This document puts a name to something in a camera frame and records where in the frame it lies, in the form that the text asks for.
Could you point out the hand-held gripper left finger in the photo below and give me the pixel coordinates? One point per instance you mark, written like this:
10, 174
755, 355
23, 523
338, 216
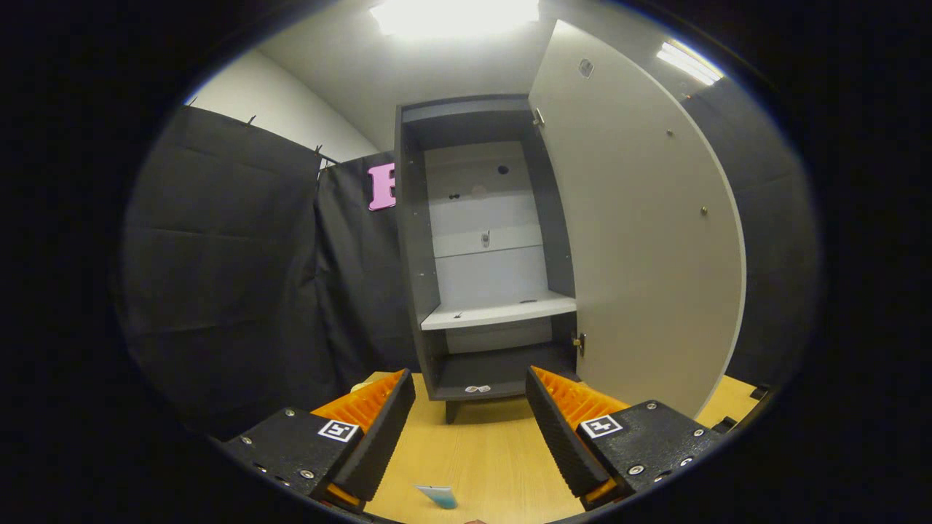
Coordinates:
382, 444

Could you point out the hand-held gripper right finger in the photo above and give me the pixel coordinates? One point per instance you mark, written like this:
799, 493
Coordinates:
561, 444

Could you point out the white and blue tube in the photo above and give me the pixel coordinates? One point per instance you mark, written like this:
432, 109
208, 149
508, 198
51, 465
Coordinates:
438, 497

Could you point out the beige cabinet door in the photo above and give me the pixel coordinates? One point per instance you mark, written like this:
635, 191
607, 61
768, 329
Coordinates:
641, 218

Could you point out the white cabinet shelf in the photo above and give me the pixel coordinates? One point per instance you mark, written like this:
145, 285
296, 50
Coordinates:
495, 313

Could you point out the black backdrop cloth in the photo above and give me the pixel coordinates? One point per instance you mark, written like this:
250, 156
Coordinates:
218, 255

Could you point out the long ceiling light strip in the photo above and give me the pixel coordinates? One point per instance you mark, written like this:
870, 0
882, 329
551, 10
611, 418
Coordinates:
688, 62

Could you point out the large square ceiling light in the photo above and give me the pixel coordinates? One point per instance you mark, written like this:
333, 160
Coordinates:
451, 14

